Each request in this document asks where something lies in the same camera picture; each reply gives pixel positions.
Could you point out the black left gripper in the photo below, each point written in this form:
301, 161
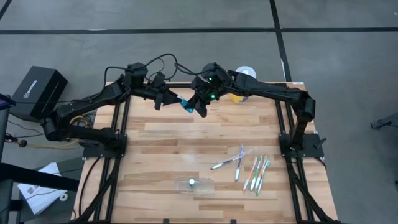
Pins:
155, 92

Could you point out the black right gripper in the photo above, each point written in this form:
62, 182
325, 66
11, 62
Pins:
214, 84

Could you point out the teal toothpaste tube white cap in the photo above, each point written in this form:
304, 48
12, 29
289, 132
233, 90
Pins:
191, 182
186, 105

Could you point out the purple toothbrush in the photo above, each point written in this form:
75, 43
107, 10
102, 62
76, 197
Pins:
227, 161
238, 168

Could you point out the clear acrylic organizer box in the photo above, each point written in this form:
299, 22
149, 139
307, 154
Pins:
203, 187

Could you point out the orange toothbrush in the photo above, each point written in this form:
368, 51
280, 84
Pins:
261, 174
250, 174

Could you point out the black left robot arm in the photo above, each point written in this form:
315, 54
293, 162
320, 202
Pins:
93, 99

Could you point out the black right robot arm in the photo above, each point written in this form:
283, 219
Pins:
270, 88

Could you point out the yellow disinfectant wipes canister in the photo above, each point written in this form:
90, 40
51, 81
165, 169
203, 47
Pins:
248, 71

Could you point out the white label sticker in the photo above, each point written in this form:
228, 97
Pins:
298, 83

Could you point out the black cardboard box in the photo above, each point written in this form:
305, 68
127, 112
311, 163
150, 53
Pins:
37, 91

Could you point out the white tape roll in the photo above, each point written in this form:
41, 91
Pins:
61, 197

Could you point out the black round plug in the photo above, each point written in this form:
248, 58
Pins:
22, 143

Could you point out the black crossbar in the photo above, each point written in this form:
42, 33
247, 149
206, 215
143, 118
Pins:
31, 177

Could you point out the white paper sheets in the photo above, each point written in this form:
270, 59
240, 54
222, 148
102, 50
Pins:
40, 199

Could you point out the grey metal cart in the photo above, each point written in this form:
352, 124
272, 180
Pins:
3, 133

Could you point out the black stand foot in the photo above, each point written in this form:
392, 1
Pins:
385, 122

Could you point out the black aluminium table frame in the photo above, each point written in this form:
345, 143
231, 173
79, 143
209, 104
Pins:
178, 85

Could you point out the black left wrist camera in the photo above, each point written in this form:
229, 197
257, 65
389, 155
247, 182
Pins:
158, 79

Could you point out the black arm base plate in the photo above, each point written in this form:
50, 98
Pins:
93, 152
311, 152

